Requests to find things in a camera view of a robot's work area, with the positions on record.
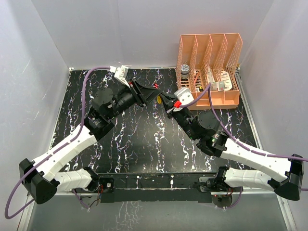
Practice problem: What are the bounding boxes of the orange plastic file organizer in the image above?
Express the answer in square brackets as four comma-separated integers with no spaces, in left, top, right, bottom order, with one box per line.
[176,33,243,110]

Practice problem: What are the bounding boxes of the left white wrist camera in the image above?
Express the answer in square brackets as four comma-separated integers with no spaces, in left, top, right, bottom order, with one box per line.
[110,65,129,87]

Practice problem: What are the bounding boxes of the purple cable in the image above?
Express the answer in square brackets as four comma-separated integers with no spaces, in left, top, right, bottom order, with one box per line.
[4,66,116,219]
[180,83,308,209]

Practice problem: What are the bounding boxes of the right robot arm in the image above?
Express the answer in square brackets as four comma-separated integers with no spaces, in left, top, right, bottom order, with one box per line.
[128,80,305,201]

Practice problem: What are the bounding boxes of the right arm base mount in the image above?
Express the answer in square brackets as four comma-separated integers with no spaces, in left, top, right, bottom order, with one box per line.
[193,177,243,198]

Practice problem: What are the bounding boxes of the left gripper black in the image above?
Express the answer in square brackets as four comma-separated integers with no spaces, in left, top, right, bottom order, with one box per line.
[108,78,162,120]

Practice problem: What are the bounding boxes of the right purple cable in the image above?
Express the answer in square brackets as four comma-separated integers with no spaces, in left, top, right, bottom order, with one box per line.
[180,83,308,209]

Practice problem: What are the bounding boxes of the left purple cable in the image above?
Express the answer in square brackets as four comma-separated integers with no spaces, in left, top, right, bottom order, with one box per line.
[4,66,116,219]

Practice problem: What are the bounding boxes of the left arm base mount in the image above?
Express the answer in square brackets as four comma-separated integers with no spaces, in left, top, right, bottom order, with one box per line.
[71,176,114,209]

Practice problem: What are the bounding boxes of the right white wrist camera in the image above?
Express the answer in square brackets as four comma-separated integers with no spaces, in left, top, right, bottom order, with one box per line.
[174,87,194,112]

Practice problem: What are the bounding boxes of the white card packet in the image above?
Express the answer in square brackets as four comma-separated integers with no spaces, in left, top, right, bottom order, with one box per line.
[207,69,232,91]

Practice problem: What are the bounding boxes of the yellow key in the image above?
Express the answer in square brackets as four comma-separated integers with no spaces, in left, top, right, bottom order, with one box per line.
[157,96,162,104]

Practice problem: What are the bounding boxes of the small patterned jar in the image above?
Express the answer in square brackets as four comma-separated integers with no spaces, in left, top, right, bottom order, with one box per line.
[180,64,190,79]

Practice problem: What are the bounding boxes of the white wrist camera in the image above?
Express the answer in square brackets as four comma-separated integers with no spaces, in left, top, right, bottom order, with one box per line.
[174,87,194,112]
[110,65,129,87]

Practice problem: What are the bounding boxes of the small white red box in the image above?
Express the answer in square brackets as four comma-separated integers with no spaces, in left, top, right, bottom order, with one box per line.
[217,81,225,91]

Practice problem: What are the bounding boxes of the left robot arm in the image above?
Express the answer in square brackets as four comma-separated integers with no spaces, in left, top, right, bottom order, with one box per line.
[19,80,162,204]

